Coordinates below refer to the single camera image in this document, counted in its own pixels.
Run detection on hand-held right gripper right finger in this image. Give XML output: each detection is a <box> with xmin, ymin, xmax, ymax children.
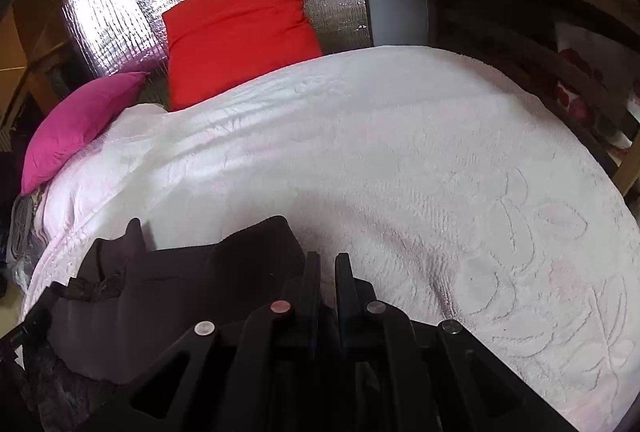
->
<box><xmin>334</xmin><ymin>253</ymin><xmax>581</xmax><ymax>432</ymax></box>

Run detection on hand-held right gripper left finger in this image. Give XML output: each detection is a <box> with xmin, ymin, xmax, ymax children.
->
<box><xmin>75</xmin><ymin>252</ymin><xmax>322</xmax><ymax>432</ymax></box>

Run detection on black puffer jacket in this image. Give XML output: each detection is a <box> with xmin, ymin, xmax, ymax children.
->
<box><xmin>0</xmin><ymin>216</ymin><xmax>306</xmax><ymax>432</ymax></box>

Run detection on grey folded clothes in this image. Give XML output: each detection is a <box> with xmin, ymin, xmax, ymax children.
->
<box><xmin>10</xmin><ymin>197</ymin><xmax>51</xmax><ymax>273</ymax></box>

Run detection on white embossed blanket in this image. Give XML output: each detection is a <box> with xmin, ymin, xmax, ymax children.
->
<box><xmin>22</xmin><ymin>46</ymin><xmax>636</xmax><ymax>432</ymax></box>

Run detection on red pillow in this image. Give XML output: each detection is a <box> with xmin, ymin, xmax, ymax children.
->
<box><xmin>161</xmin><ymin>0</ymin><xmax>323</xmax><ymax>111</ymax></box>

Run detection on pink pillow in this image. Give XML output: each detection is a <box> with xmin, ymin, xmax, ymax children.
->
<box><xmin>21</xmin><ymin>72</ymin><xmax>151</xmax><ymax>196</ymax></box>

